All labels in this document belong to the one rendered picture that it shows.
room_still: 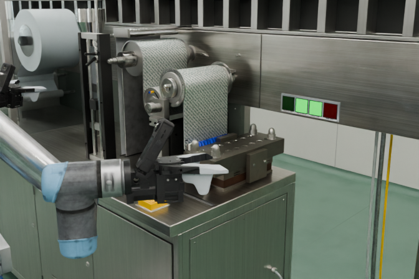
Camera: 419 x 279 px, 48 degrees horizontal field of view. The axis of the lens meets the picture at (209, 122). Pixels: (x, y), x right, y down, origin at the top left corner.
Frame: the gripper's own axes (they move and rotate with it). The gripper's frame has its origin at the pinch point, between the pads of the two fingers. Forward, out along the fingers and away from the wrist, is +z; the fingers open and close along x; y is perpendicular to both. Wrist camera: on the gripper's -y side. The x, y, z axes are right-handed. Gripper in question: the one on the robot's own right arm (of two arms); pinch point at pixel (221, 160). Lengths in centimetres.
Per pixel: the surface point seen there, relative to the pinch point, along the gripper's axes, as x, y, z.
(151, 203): -55, 24, -11
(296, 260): -169, 101, 86
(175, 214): -51, 27, -4
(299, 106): -70, -4, 47
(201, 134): -83, 6, 11
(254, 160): -69, 15, 28
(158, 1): -135, -51, 2
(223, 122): -89, 3, 22
